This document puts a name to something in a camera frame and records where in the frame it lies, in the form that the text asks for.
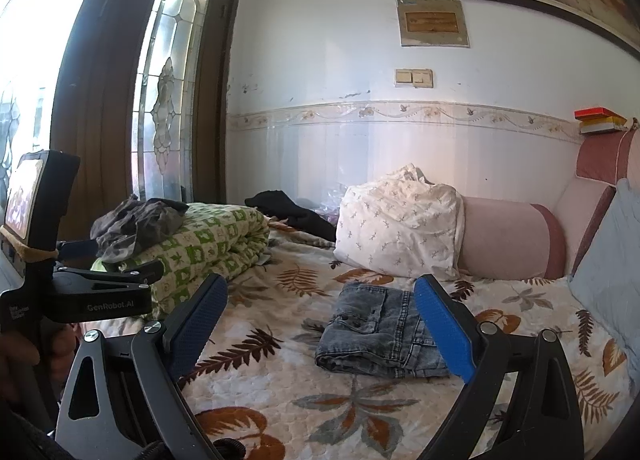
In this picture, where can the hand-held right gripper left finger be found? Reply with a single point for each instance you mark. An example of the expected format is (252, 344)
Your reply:
(200, 312)

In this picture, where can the brown door with stained glass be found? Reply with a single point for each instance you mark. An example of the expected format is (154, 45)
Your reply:
(112, 90)

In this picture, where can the light blue pillow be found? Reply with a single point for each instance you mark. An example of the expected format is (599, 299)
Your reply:
(612, 260)

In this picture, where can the red flat box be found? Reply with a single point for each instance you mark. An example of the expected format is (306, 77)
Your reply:
(597, 113)

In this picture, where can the green white patterned quilt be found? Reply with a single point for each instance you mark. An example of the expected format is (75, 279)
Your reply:
(210, 245)

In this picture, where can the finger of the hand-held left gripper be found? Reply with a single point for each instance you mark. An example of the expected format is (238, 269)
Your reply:
(75, 247)
(110, 274)

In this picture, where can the pink padded headboard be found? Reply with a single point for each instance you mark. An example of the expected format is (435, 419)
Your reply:
(595, 190)

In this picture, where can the black garment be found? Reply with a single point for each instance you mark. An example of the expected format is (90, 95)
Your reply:
(295, 215)

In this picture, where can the leaf print bed sheet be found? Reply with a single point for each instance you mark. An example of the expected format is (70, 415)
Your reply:
(280, 380)

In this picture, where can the small framed wall plaque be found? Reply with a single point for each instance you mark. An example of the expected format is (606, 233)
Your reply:
(433, 22)

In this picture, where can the grey garment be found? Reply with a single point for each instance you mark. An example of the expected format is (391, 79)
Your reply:
(140, 225)

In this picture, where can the clear plastic bag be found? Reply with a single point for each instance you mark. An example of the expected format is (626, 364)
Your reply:
(330, 205)

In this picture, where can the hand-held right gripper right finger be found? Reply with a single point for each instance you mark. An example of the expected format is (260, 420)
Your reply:
(445, 327)

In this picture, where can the blue denim pants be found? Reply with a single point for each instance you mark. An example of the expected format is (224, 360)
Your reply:
(365, 330)

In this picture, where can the white patterned pillow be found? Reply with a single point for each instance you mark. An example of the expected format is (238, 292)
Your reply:
(395, 225)

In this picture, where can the beige wall switch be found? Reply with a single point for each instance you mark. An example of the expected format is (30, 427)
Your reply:
(414, 78)

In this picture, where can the person's left hand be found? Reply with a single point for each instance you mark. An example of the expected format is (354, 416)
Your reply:
(17, 355)

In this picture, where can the pink bolster cushion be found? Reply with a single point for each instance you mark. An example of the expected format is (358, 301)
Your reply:
(505, 240)

